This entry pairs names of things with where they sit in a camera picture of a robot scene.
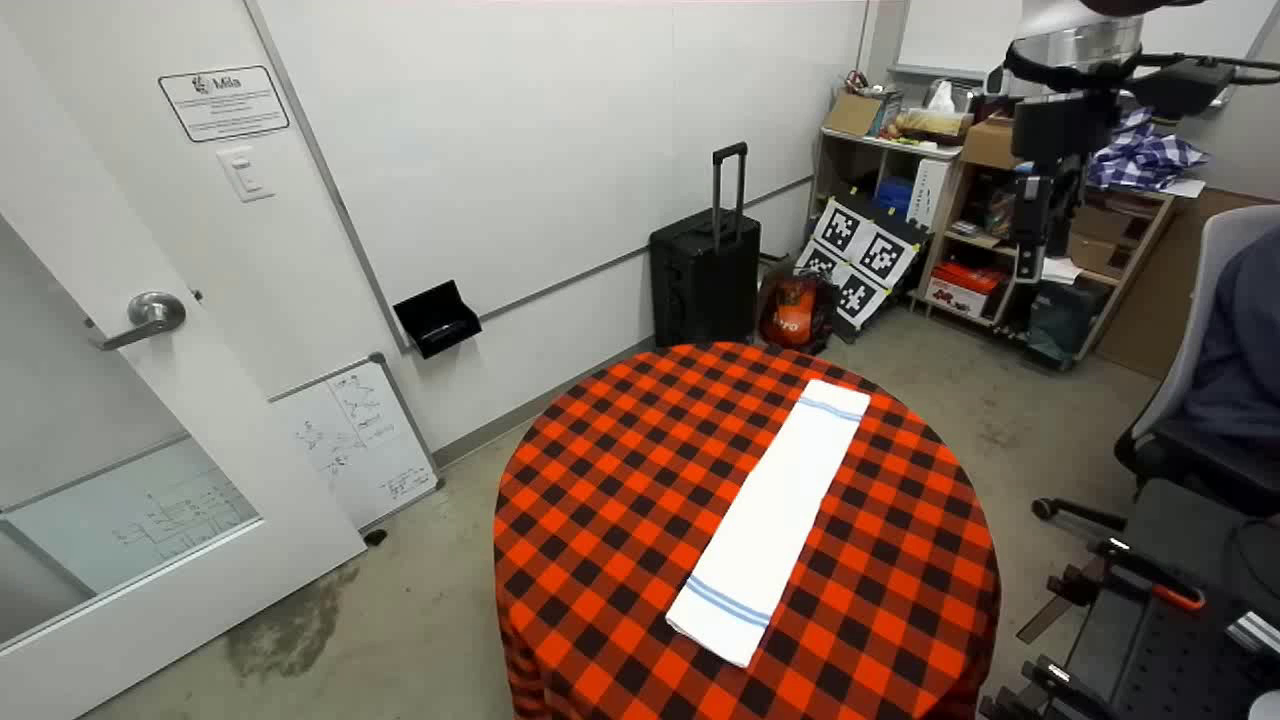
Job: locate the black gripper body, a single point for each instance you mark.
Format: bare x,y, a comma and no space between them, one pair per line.
1063,131

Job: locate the white towel with blue stripes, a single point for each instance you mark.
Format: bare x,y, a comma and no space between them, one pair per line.
775,522

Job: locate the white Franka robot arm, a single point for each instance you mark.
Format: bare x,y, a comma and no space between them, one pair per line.
1082,33

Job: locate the wooden storage shelf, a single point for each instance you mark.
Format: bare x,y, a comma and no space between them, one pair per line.
983,241

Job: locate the large cardboard box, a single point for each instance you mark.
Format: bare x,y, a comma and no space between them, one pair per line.
1104,237

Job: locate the dark green bin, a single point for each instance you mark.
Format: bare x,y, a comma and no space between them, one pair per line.
1063,325

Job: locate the red box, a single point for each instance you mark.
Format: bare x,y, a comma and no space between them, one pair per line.
967,289

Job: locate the closed cardboard box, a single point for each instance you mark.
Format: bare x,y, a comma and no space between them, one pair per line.
990,144

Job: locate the blue white patterned cloth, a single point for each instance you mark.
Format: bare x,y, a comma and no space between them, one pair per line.
1140,156

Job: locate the white binder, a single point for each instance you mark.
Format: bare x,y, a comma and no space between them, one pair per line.
928,193

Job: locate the white plastic bottle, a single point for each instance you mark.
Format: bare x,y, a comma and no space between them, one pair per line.
943,99

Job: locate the fiducial tag calibration board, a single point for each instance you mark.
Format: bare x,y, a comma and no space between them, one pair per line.
863,254

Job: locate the open cardboard box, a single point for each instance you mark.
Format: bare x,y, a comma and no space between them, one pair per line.
853,114

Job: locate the dark blue jacket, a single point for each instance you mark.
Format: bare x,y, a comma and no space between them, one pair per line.
1242,346

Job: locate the orange black bag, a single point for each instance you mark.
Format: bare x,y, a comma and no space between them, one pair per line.
799,315

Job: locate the grey office chair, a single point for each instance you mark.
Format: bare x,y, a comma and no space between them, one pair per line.
1200,454

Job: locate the black rolling suitcase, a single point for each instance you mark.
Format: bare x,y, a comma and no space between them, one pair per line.
706,285

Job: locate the black equipment cart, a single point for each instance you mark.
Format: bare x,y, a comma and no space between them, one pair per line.
1174,642

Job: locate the red black checkered tablecloth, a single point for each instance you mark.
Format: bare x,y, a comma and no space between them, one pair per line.
603,534

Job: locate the small leaning whiteboard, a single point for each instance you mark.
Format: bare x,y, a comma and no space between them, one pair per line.
357,447

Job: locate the white door with glass pane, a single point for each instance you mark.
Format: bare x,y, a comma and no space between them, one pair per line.
203,442

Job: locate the black wall tray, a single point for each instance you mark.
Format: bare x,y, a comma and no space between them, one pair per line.
437,321

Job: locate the white light switch plate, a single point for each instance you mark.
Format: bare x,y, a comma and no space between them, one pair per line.
250,179

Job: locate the white printed wall sign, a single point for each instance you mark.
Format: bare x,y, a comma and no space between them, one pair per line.
222,102

